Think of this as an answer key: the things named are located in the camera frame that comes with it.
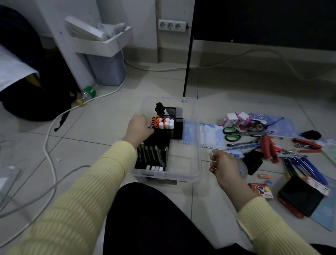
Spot silver metal clips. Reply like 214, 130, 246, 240
278, 150, 308, 158

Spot clear plastic storage box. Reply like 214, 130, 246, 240
130, 96, 202, 184

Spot red stapler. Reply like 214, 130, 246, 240
260, 135, 280, 164

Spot blue pen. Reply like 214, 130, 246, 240
227, 144, 262, 151

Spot blue white spiral notebook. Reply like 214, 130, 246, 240
199, 123, 226, 150

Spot thick white cable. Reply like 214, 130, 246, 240
0, 76, 127, 249

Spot white hanging tray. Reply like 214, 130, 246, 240
69, 26, 133, 58

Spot black table panel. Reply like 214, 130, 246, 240
192, 0, 336, 51

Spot light blue plastic folder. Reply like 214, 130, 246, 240
310, 175, 336, 232

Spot bundle of blue pens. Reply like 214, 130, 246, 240
283, 157, 329, 186

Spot person's left hand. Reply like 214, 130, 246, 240
123, 115, 155, 148

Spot black metal table leg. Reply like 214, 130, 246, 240
183, 29, 195, 97

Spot green handled scissors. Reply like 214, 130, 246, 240
222, 127, 274, 142

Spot white paper sheet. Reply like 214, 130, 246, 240
0, 44, 40, 92

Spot thin white cable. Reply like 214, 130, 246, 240
124, 48, 336, 82

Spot white desk side panel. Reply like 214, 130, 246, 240
34, 0, 103, 90

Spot black case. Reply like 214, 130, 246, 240
242, 149, 264, 176

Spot orange handled scissors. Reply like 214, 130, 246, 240
150, 115, 165, 129

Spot red notebook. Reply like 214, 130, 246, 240
277, 195, 305, 219

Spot row of grey utility knives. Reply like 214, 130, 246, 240
137, 144, 168, 168

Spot green plastic bottle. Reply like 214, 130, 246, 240
76, 86, 97, 106

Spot black bag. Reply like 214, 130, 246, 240
0, 5, 80, 132

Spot red paper packet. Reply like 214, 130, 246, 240
248, 183, 274, 199

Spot person's left forearm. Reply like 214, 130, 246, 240
7, 141, 137, 255

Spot person's right hand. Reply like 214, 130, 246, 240
209, 150, 248, 193

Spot person's black trouser leg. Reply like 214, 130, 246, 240
103, 182, 336, 255

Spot white flat box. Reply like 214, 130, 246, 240
65, 15, 108, 42

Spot black pouch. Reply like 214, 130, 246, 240
299, 130, 322, 140

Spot black mesh desk organizer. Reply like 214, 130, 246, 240
134, 106, 184, 172

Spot group of white glue sticks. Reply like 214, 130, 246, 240
158, 118, 175, 130

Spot clear adhesive tape roll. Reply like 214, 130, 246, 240
234, 157, 249, 182

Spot grey waste bin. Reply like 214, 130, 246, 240
86, 51, 127, 87

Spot grey cable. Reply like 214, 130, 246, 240
0, 165, 91, 219

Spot pink white tape dispenser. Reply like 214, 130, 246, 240
218, 113, 239, 128
236, 112, 253, 127

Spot white wall socket strip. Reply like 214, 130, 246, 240
158, 19, 188, 33

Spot black pen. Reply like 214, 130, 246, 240
226, 140, 261, 147

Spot person's right forearm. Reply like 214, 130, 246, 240
222, 181, 321, 255

